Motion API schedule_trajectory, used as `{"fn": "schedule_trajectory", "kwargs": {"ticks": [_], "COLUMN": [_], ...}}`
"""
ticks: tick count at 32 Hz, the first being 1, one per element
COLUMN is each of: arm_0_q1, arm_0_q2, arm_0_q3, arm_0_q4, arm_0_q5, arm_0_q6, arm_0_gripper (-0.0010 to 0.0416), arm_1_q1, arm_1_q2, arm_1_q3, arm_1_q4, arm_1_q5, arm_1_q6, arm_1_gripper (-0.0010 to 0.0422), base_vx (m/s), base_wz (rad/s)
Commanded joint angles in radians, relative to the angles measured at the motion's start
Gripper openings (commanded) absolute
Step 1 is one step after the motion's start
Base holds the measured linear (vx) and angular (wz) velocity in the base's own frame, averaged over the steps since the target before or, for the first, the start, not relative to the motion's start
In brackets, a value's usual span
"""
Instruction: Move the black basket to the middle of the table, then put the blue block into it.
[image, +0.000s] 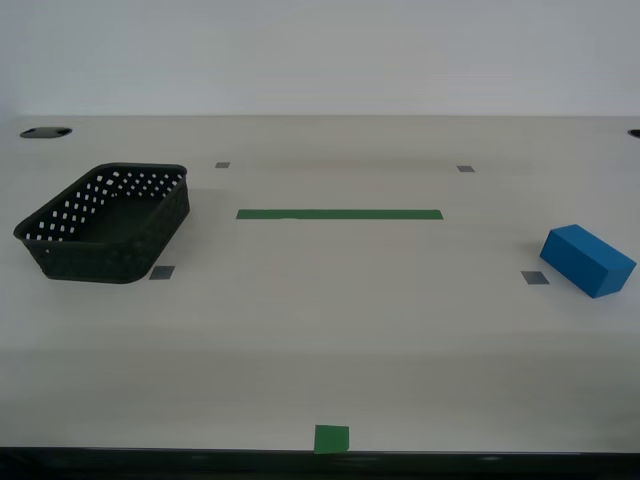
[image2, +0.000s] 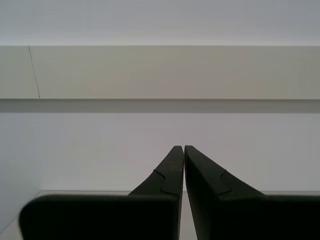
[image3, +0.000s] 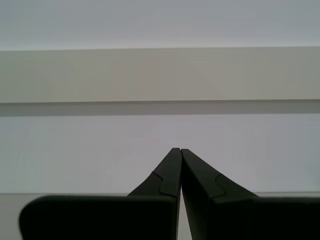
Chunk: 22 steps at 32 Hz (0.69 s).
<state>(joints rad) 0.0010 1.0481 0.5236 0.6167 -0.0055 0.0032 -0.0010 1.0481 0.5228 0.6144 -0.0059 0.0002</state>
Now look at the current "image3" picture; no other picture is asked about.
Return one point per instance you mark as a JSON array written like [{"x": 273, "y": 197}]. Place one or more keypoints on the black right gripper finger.
[
  {"x": 105, "y": 217},
  {"x": 250, "y": 220}
]

